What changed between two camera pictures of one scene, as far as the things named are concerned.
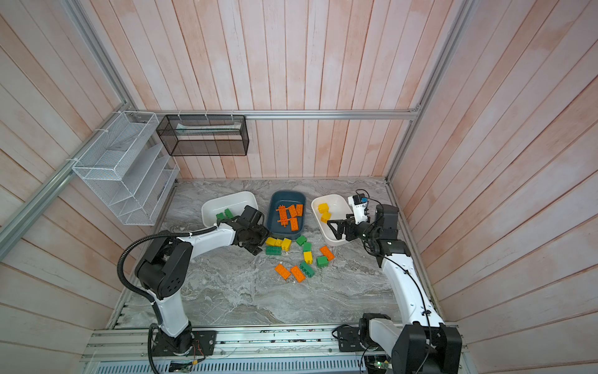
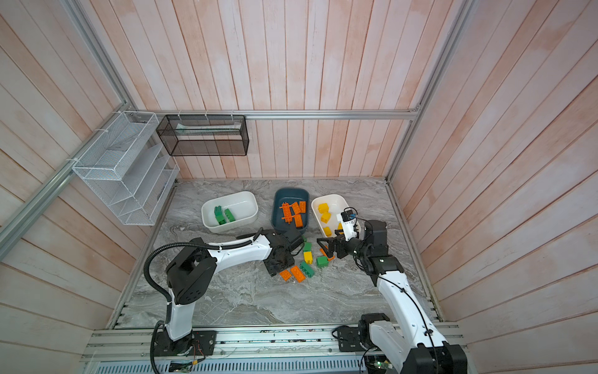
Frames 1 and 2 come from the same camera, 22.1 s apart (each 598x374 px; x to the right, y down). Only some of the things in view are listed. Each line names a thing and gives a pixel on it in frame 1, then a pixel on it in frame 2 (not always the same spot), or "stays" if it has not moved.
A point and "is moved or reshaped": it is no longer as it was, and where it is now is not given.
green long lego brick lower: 307,269 stays
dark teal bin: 286,215 stays
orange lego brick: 298,274 stays
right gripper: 350,224 -> 341,242
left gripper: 264,232 -> 273,270
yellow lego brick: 308,257 stays
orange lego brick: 327,252 stays
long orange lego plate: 283,216 is moved or reshaped
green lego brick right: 321,262 stays
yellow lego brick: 323,208 stays
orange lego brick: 293,211 is moved or reshaped
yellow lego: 325,216 stays
